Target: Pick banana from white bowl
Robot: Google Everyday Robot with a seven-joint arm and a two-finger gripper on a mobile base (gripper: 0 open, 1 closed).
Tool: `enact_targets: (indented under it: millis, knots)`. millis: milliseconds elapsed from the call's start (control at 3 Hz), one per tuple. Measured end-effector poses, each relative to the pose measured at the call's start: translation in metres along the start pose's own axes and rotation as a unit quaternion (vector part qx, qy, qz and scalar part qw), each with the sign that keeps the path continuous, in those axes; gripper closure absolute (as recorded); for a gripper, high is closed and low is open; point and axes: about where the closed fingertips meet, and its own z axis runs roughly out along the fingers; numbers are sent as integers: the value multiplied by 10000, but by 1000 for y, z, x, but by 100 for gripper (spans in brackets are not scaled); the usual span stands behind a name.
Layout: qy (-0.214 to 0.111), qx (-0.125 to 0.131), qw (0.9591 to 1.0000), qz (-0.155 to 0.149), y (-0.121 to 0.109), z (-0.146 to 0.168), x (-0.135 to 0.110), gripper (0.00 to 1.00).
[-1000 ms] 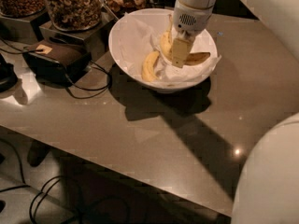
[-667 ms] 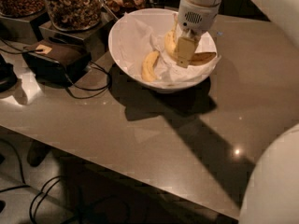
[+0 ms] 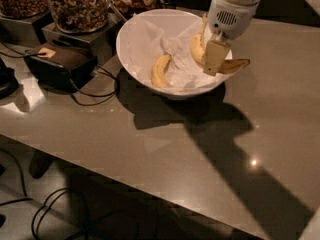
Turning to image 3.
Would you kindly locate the white ceramic bowl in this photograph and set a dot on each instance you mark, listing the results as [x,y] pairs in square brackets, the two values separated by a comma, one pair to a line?
[133,40]

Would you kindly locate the metal jar stand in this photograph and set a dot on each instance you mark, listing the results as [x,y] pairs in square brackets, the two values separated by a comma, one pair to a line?
[26,32]
[101,43]

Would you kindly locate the middle metal jar stand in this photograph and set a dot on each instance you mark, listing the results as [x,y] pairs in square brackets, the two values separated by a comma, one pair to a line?
[101,43]

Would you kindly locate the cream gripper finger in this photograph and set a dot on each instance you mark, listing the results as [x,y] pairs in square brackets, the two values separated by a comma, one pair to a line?
[215,54]

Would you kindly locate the yellow banana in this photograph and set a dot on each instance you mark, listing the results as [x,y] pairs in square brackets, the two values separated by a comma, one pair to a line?
[197,50]
[159,68]

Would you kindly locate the glass jar of almonds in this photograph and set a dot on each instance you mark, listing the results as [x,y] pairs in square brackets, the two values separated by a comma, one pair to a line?
[18,9]

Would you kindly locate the left metal jar stand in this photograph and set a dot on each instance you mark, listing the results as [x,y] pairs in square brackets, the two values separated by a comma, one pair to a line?
[26,32]

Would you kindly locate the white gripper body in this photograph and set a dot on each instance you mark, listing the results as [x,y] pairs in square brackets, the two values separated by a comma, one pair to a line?
[230,20]

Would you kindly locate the white paper liner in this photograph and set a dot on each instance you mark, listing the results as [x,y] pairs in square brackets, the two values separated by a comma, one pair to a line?
[146,44]

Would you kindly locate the glass jar of mixed nuts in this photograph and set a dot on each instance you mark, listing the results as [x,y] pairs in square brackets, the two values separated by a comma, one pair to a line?
[79,16]

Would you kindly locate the black round object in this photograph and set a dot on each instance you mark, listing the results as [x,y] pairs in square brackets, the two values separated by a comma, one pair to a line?
[8,81]

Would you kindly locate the dark brown box device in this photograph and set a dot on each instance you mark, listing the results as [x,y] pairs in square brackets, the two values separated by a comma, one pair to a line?
[61,67]

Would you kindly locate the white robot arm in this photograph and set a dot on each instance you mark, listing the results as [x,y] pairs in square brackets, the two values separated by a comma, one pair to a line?
[275,168]

